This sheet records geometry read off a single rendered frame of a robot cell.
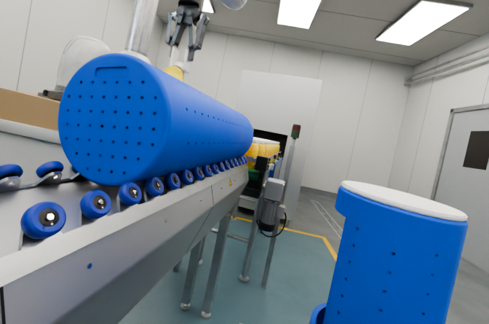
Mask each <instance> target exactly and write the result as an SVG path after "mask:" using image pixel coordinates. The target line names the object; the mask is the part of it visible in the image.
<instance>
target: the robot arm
mask: <svg viewBox="0 0 489 324"><path fill-rule="evenodd" d="M217 1H218V2H219V3H221V4H223V5H224V6H225V7H227V8H229V9H232V10H238V9H241V8H242V7H243V6H244V5H245V3H246V1H247V0H217ZM158 3H159V0H135V1H134V4H133V8H132V15H131V19H130V26H129V30H128V34H127V40H126V44H125V48H124V50H123V51H122V52H120V53H124V54H128V55H133V56H135V57H137V58H140V59H141V60H144V61H146V62H147V63H149V64H151V62H150V60H149V59H148V58H147V56H148V49H149V45H150V41H151V35H152V31H153V27H154V21H155V17H156V10H157V7H158ZM203 6H204V0H178V8H177V9H176V12H173V13H171V12H168V13H167V15H168V19H169V20H168V25H167V36H166V44H168V45H169V46H170V55H169V56H170V65H169V66H173V65H174V64H175V63H176V62H177V61H178V56H179V52H180V50H179V49H178V45H179V44H180V40H181V37H182V35H183V32H184V30H185V29H186V26H187V25H188V26H189V30H188V47H187V48H186V52H185V57H184V61H183V71H184V72H186V73H187V74H188V73H189V69H190V64H191V61H192V62H193V60H194V53H195V51H196V50H201V48H202V44H203V40H204V35H205V31H206V27H207V25H208V23H209V21H210V19H209V18H208V16H206V15H203V14H202V10H203ZM177 17H178V21H177V27H176V20H177ZM199 20H200V22H199V28H198V31H197V35H196V24H197V22H198V21H199ZM175 27H176V28H175ZM110 53H111V51H110V49H109V48H108V46H107V45H105V44H104V43H103V42H102V41H101V40H98V39H95V38H92V37H89V36H83V35H78V36H76V37H75V38H73V39H72V40H70V41H69V43H68V44H67V45H66V46H65V49H64V50H63V53H62V55H61V58H60V62H59V66H58V70H57V82H56V86H55V89H54V90H43V92H38V96H40V97H44V98H49V99H53V100H57V101H61V98H62V96H63V92H64V90H65V88H66V86H67V84H68V83H69V81H70V80H71V78H72V76H73V75H74V74H75V73H76V72H77V71H78V70H79V69H80V68H81V67H82V66H83V65H84V64H85V63H87V62H89V61H90V60H92V59H93V58H96V57H98V56H101V55H105V54H110ZM58 85H59V86H58Z"/></svg>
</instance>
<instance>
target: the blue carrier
mask: <svg viewBox="0 0 489 324"><path fill-rule="evenodd" d="M57 125H58V133H59V138H60V143H61V146H62V148H63V151H64V153H65V155H66V157H67V159H68V161H69V162H70V163H71V165H72V166H73V167H74V169H75V170H76V171H77V172H78V173H79V174H81V175H82V176H83V177H85V178H86V179H87V180H89V181H91V182H93V183H96V184H99V185H102V186H122V185H123V184H125V183H128V182H133V183H137V182H141V181H146V180H147V179H149V178H150V177H157V178H158V177H162V176H165V175H167V174H168V173H179V172H181V171H182V170H191V169H193V168H194V167H202V166H203V165H211V164H212V163H218V162H223V161H224V160H227V161H228V160H229V159H233V158H235V159H236V158H237V157H241V156H242V155H244V154H245V153H246V152H247V151H248V150H249V148H250V147H251V145H252V142H253V127H252V125H251V124H250V121H249V120H248V118H247V117H246V116H244V115H243V114H241V113H239V112H238V111H235V110H233V109H232V108H230V107H228V106H226V105H224V104H223V103H221V102H219V101H217V100H216V99H214V98H211V97H210V96H208V95H206V94H204V93H203V92H200V91H198V90H197V89H195V88H193V87H191V86H189V85H188V84H186V83H184V82H182V81H180V80H179V79H176V78H175V77H173V76H171V75H169V74H167V73H165V72H163V71H162V70H160V69H158V68H156V67H155V66H153V65H151V64H149V63H147V62H146V61H144V60H141V59H140V58H137V57H135V56H133V55H128V54H124V53H110V54H105V55H101V56H98V57H96V58H93V59H92V60H90V61H89V62H87V63H85V64H84V65H83V66H82V67H81V68H80V69H79V70H78V71H77V72H76V73H75V74H74V75H73V76H72V78H71V80H70V81H69V83H68V84H67V86H66V88H65V90H64V92H63V96H62V98H61V101H60V106H59V111H58V118H57Z"/></svg>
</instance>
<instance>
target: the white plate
mask: <svg viewBox="0 0 489 324"><path fill-rule="evenodd" d="M341 185H342V187H343V188H345V189H346V190H348V191H350V192H353V193H355V194H358V195H359V196H362V197H365V198H368V199H371V200H373V201H376V202H380V203H383V204H385V205H389V206H392V207H395V208H399V209H402V210H406V211H410V212H413V213H417V214H421V215H425V216H430V217H434V218H440V219H445V220H449V221H466V220H467V218H468V216H467V215H466V214H465V213H463V212H461V211H460V210H457V209H455V208H452V207H450V206H447V205H443V204H441V203H439V202H435V201H432V200H430V199H426V198H423V197H419V196H416V195H413V194H408V193H405V192H402V191H397V190H394V189H389V188H386V187H382V186H376V185H372V184H368V183H361V182H356V181H343V182H341Z"/></svg>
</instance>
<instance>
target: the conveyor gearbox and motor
mask: <svg viewBox="0 0 489 324"><path fill-rule="evenodd" d="M284 186H285V182H284V181H282V180H279V179H275V178H268V180H266V182H265V183H264V184H263V196H262V197H261V198H262V199H263V202H262V206H261V213H260V216H259V219H260V220H259V222H258V221H257V220H256V222H257V225H258V228H259V229H260V230H263V231H265V232H272V231H274V230H275V226H276V223H277V218H281V219H283V216H284V214H285V224H286V220H287V216H286V212H285V205H281V204H282V202H283V201H282V199H281V198H282V193H283V190H284ZM285 224H284V226H283V228H282V230H281V232H282V231H283V229H284V227H285ZM281 232H280V233H281ZM280 233H278V234H276V235H274V236H267V235H265V234H264V233H263V232H262V234H263V235H264V236H266V237H275V236H277V235H279V234H280Z"/></svg>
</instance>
